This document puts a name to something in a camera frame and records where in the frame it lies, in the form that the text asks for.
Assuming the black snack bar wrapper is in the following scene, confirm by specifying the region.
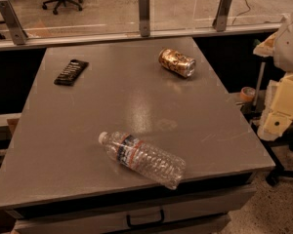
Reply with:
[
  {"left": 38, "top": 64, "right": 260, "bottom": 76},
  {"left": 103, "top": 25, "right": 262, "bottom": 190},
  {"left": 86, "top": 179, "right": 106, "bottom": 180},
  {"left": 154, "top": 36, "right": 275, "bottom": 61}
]
[{"left": 54, "top": 59, "right": 89, "bottom": 86}]

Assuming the clear glass barrier panel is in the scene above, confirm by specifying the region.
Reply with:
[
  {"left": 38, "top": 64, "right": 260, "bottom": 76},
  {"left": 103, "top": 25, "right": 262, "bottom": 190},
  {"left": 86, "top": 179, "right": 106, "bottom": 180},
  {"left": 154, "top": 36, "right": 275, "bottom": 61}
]
[{"left": 10, "top": 0, "right": 293, "bottom": 37}]

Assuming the grey table drawer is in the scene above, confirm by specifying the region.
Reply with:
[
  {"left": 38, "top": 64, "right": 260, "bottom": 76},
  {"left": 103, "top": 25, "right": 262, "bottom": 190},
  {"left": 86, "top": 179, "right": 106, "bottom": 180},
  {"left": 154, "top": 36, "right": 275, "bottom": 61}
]
[{"left": 14, "top": 184, "right": 256, "bottom": 234}]

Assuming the clear plastic water bottle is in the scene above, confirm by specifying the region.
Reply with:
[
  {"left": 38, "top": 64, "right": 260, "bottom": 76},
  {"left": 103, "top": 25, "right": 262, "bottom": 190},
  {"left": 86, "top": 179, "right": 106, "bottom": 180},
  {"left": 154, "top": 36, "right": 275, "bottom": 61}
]
[{"left": 99, "top": 132, "right": 186, "bottom": 190}]

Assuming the black metal stand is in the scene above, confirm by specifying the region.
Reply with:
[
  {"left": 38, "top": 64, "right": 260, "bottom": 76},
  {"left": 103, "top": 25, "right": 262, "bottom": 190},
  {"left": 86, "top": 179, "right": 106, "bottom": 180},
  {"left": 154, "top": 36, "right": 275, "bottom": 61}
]
[{"left": 249, "top": 38, "right": 293, "bottom": 187}]

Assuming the black floor cable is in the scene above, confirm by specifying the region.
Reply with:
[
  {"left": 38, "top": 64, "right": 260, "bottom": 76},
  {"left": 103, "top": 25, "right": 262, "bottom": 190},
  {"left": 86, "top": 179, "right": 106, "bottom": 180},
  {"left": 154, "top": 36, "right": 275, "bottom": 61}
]
[{"left": 230, "top": 0, "right": 253, "bottom": 25}]

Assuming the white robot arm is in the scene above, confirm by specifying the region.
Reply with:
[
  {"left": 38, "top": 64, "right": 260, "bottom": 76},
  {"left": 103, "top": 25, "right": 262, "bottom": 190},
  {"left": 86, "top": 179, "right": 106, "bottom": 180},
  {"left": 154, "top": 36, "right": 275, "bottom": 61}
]
[{"left": 253, "top": 12, "right": 293, "bottom": 141}]

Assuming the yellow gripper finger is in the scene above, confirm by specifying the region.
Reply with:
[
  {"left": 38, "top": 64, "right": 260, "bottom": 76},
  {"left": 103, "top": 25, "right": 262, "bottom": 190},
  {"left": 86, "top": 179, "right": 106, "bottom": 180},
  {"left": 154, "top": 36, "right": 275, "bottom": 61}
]
[
  {"left": 253, "top": 32, "right": 278, "bottom": 58},
  {"left": 257, "top": 73, "right": 293, "bottom": 141}
]

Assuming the metal glass bracket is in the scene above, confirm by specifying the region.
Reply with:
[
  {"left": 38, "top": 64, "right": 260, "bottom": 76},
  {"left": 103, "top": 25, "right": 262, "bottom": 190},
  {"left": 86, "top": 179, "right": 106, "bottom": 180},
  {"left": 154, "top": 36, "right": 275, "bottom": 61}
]
[
  {"left": 212, "top": 0, "right": 232, "bottom": 32},
  {"left": 139, "top": 0, "right": 150, "bottom": 37},
  {"left": 0, "top": 0, "right": 27, "bottom": 45}
]

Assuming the middle metal glass bracket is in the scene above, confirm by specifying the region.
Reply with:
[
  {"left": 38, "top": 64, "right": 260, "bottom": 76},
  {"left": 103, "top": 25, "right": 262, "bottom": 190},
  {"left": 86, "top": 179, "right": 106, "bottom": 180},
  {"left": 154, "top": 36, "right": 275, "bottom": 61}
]
[{"left": 139, "top": 0, "right": 150, "bottom": 37}]

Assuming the gold soda can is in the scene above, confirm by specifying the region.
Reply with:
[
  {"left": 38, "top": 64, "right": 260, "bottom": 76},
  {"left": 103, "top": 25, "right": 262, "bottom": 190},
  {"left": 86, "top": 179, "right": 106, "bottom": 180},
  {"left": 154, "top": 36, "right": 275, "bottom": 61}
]
[{"left": 158, "top": 48, "right": 196, "bottom": 78}]

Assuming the left metal glass bracket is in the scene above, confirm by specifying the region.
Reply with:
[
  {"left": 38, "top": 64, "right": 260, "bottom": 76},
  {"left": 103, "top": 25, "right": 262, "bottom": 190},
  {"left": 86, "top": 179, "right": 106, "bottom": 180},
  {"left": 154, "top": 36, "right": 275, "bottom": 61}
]
[{"left": 0, "top": 0, "right": 27, "bottom": 45}]

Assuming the right metal glass bracket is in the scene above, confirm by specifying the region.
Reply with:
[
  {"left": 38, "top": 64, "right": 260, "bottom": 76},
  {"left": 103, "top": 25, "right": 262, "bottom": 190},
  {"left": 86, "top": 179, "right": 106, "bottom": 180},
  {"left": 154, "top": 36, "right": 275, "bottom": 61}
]
[{"left": 212, "top": 0, "right": 232, "bottom": 32}]

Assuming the black drawer handle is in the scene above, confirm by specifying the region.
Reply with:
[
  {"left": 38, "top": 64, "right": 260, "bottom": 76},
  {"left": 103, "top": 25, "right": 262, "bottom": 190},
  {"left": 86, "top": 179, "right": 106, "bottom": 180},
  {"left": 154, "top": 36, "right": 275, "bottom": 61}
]
[{"left": 126, "top": 209, "right": 165, "bottom": 229}]

